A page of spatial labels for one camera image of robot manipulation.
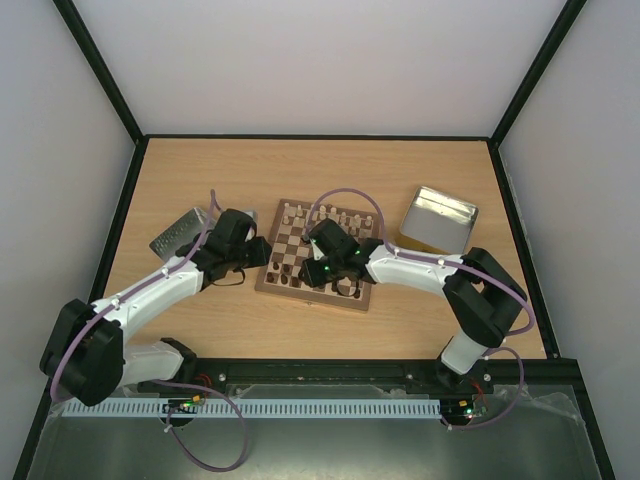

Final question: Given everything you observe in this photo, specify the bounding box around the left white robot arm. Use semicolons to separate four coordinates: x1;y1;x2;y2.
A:
40;209;272;406

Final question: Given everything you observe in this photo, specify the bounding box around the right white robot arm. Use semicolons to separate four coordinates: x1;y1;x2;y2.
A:
299;219;527;392

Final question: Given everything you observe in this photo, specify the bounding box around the wooden chess board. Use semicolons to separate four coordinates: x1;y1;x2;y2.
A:
255;199;380;312

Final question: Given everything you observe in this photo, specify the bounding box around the silver tin lid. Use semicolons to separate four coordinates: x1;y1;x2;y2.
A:
149;207;207;262

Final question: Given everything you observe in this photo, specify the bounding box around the gold tin box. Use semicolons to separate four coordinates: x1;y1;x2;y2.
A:
396;186;479;254

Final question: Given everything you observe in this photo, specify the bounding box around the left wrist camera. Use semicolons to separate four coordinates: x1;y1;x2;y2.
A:
245;210;258;242

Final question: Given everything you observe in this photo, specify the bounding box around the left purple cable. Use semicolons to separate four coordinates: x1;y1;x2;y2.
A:
49;188;249;472

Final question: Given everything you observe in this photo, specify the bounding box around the purple cable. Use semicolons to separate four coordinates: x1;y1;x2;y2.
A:
49;188;249;472
304;187;536;432

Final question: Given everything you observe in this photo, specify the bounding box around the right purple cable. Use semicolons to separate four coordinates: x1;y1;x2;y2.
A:
304;187;536;432

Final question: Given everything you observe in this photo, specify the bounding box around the light blue cable duct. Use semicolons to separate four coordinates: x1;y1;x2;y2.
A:
61;398;441;420

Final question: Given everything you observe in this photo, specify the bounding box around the black mounting rail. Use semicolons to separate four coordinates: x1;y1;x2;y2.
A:
139;357;581;396

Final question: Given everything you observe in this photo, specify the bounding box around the black enclosure frame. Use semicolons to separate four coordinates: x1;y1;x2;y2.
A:
9;0;619;480

